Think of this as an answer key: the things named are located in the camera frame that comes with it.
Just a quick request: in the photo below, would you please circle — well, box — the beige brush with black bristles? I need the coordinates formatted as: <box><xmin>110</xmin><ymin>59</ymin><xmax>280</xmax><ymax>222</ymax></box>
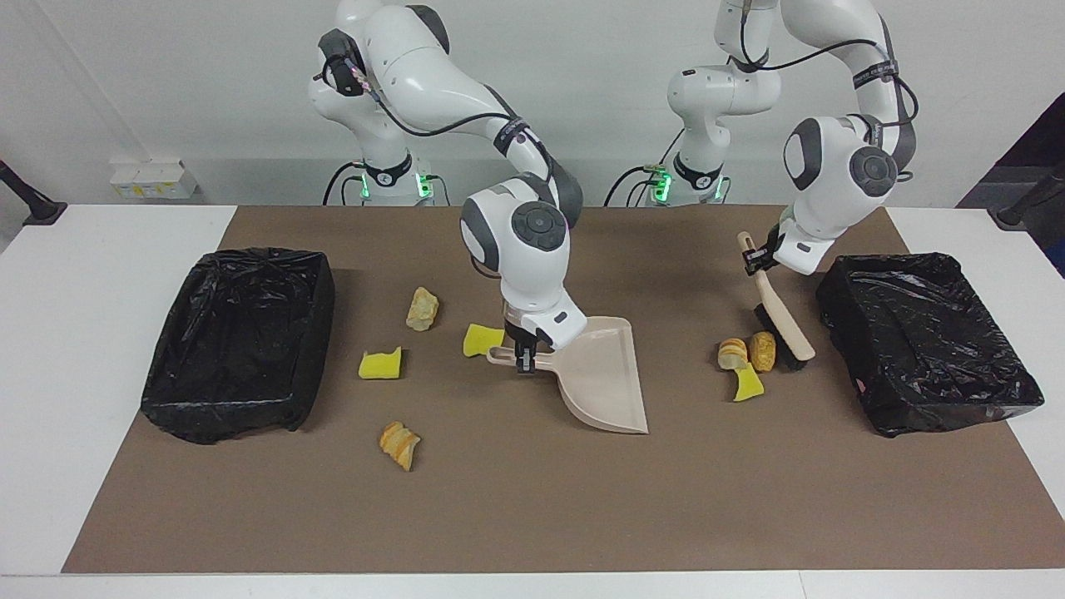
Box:
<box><xmin>736</xmin><ymin>231</ymin><xmax>816</xmax><ymax>371</ymax></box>

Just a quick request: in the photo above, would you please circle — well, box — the beige plastic dustpan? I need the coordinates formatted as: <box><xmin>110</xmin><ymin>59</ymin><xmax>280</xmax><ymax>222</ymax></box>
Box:
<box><xmin>487</xmin><ymin>316</ymin><xmax>650</xmax><ymax>435</ymax></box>

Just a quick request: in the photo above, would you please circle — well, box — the pale beige rock-like chunk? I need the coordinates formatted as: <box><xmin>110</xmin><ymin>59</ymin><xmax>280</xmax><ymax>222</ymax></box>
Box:
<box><xmin>406</xmin><ymin>287</ymin><xmax>440</xmax><ymax>332</ymax></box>

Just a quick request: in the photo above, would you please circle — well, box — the black-lined bin with pink mark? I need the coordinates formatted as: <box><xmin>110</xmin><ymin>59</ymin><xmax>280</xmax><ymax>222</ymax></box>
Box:
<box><xmin>815</xmin><ymin>252</ymin><xmax>1045</xmax><ymax>438</ymax></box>

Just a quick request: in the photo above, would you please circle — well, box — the black-lined trash bin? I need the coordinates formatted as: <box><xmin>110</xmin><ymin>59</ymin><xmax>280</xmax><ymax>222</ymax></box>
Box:
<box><xmin>140</xmin><ymin>247</ymin><xmax>336</xmax><ymax>444</ymax></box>

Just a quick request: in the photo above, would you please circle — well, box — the brown table mat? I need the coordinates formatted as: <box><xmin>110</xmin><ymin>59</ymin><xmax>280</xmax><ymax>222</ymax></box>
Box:
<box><xmin>62</xmin><ymin>206</ymin><xmax>1065</xmax><ymax>575</ymax></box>

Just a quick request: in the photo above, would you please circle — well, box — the black stand leg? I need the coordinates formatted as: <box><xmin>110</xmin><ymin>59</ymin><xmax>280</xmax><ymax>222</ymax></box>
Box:
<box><xmin>0</xmin><ymin>158</ymin><xmax>67</xmax><ymax>225</ymax></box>
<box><xmin>988</xmin><ymin>162</ymin><xmax>1065</xmax><ymax>230</ymax></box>

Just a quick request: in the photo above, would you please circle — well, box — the black left base cable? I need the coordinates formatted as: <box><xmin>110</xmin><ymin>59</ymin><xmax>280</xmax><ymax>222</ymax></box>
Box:
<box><xmin>605</xmin><ymin>165</ymin><xmax>666</xmax><ymax>206</ymax></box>

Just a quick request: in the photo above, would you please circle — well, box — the black base cable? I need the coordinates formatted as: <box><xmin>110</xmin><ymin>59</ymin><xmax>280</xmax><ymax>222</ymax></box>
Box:
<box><xmin>323</xmin><ymin>162</ymin><xmax>367</xmax><ymax>206</ymax></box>
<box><xmin>605</xmin><ymin>165</ymin><xmax>666</xmax><ymax>206</ymax></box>

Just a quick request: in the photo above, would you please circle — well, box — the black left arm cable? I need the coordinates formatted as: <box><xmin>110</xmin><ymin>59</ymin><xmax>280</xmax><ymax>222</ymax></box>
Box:
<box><xmin>732</xmin><ymin>0</ymin><xmax>920</xmax><ymax>180</ymax></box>

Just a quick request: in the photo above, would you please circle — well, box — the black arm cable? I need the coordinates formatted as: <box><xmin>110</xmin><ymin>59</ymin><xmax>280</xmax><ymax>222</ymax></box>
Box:
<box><xmin>732</xmin><ymin>0</ymin><xmax>920</xmax><ymax>180</ymax></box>
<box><xmin>312</xmin><ymin>50</ymin><xmax>550</xmax><ymax>180</ymax></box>

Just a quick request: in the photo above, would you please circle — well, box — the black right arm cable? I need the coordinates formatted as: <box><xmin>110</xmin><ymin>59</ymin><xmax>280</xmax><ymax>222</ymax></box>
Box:
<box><xmin>312</xmin><ymin>50</ymin><xmax>550</xmax><ymax>180</ymax></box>

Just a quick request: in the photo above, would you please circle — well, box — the black right base cable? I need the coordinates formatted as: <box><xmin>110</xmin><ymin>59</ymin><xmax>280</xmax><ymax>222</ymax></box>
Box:
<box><xmin>323</xmin><ymin>162</ymin><xmax>367</xmax><ymax>206</ymax></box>

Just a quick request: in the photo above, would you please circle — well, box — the white wall socket box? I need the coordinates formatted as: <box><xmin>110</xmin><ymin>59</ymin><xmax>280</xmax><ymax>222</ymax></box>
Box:
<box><xmin>110</xmin><ymin>161</ymin><xmax>199</xmax><ymax>200</ymax></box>

